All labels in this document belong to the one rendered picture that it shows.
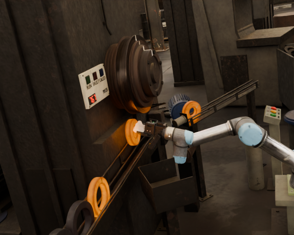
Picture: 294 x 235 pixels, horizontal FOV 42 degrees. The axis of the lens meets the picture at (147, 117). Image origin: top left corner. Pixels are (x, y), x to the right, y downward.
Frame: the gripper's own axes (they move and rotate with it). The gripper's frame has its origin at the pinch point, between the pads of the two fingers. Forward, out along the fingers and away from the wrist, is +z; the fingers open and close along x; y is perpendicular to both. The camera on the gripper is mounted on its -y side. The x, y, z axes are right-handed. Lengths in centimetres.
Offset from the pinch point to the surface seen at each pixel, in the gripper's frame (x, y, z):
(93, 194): 59, -7, -4
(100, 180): 49.6, -4.9, -3.0
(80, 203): 70, -5, -3
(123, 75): 1.2, 31.3, 6.9
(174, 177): 15.4, -15.7, -31.1
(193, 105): -68, -4, -22
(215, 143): -172, -81, -33
